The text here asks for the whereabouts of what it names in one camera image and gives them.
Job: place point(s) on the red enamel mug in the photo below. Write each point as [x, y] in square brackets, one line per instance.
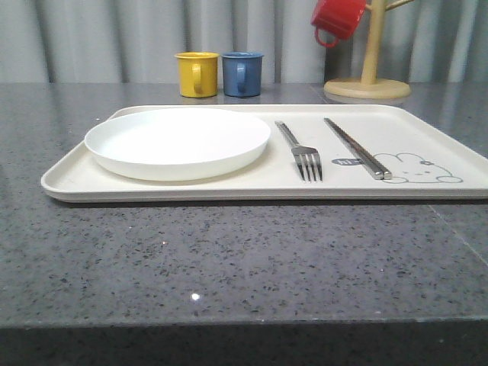
[337, 17]

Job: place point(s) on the yellow enamel mug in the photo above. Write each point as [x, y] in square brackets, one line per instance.
[198, 74]

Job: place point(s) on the wooden mug tree stand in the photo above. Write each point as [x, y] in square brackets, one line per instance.
[369, 86]

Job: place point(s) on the silver metal fork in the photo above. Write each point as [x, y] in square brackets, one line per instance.
[306, 158]

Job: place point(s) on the white round plate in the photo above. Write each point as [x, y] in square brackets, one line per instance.
[178, 144]

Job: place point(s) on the silver metal chopstick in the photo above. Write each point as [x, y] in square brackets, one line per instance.
[366, 154]
[352, 150]

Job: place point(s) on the blue enamel mug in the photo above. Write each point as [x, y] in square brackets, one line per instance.
[242, 74]

